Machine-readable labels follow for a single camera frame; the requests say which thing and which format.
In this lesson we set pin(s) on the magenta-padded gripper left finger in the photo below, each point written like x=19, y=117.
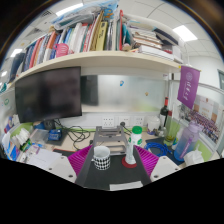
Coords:
x=61, y=168

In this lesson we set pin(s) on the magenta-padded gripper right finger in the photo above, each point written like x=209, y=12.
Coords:
x=165, y=168

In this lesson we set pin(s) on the white drink bottle green cap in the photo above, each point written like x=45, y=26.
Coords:
x=133, y=143

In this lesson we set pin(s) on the purple blue water bottle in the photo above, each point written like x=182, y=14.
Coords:
x=185, y=145

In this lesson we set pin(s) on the white paper sheets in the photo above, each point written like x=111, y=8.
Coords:
x=43, y=157

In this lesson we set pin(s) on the white crumpled tissue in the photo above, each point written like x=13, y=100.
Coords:
x=193, y=158

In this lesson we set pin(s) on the small blue device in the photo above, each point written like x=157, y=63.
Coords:
x=55, y=135

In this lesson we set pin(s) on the tall clear green glass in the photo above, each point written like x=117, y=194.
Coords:
x=170, y=131

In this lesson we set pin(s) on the black white checkered mug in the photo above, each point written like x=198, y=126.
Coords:
x=101, y=161

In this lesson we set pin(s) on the flat round red coaster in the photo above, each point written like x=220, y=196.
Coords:
x=124, y=163

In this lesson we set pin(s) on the white paper label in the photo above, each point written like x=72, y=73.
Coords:
x=126, y=186

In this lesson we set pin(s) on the white ceramic jar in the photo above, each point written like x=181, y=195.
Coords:
x=153, y=125

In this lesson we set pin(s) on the black desk mat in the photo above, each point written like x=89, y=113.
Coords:
x=116, y=175

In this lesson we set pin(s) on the dark wine bottle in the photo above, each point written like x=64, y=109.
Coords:
x=164, y=115

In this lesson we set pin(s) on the grey metal laptop stand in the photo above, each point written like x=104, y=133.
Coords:
x=108, y=133

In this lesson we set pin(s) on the group photo poster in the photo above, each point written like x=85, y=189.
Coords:
x=206, y=118

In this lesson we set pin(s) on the black computer monitor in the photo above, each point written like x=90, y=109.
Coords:
x=48, y=95

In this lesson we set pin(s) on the purple hanging banner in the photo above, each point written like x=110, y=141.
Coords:
x=188, y=86

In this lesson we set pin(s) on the white ceiling light panels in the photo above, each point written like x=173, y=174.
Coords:
x=185, y=33

